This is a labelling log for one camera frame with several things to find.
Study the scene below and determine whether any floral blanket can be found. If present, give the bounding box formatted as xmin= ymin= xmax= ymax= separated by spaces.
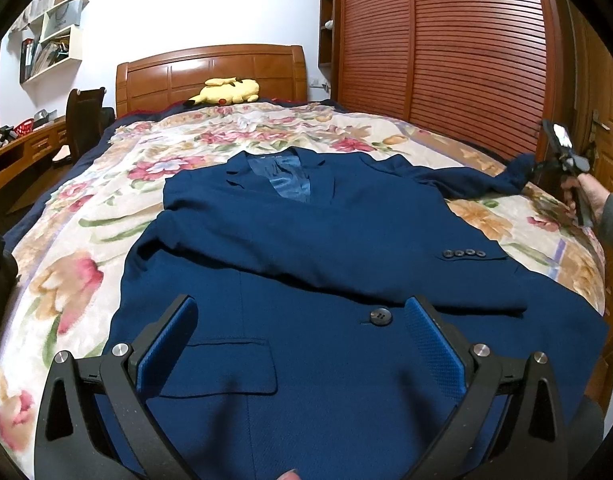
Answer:
xmin=0 ymin=100 xmax=607 ymax=461

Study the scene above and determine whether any wooden desk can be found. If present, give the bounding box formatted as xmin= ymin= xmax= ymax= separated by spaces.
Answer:
xmin=0 ymin=115 xmax=70 ymax=186

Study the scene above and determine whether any wooden louvered wardrobe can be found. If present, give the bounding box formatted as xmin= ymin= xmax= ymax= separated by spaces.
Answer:
xmin=319 ymin=0 xmax=577 ymax=163

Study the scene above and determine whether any yellow plush toy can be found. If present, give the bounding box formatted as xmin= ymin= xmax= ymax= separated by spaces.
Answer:
xmin=182 ymin=76 xmax=261 ymax=107

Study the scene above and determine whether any dark wooden chair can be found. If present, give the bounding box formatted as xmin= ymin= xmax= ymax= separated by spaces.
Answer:
xmin=52 ymin=87 xmax=115 ymax=166

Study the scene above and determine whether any wooden door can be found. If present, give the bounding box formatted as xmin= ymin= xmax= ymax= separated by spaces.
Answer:
xmin=569 ymin=5 xmax=613 ymax=196

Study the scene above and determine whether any person's right hand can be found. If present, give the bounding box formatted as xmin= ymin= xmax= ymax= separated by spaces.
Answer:
xmin=560 ymin=172 xmax=612 ymax=226

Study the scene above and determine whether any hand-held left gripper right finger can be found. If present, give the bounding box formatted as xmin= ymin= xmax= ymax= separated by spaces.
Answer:
xmin=403 ymin=295 xmax=569 ymax=480

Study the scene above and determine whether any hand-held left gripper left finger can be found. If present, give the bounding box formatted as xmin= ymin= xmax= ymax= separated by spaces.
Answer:
xmin=34 ymin=294 xmax=200 ymax=480

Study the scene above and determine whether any black cloth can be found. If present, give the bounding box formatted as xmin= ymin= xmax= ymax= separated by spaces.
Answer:
xmin=0 ymin=232 xmax=18 ymax=321

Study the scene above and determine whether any white wall shelf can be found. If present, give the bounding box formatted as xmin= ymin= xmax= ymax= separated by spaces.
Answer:
xmin=9 ymin=0 xmax=90 ymax=86

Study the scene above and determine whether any white paper bag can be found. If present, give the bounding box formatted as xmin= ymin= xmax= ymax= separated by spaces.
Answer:
xmin=41 ymin=1 xmax=83 ymax=41

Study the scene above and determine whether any blue suit jacket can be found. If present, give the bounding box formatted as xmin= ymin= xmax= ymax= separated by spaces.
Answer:
xmin=94 ymin=146 xmax=609 ymax=480

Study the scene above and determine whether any metal door handle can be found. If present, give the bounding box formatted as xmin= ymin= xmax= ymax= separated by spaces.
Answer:
xmin=589 ymin=109 xmax=610 ymax=161

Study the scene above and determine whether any wooden bed headboard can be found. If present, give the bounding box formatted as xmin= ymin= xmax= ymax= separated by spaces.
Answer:
xmin=115 ymin=44 xmax=307 ymax=117

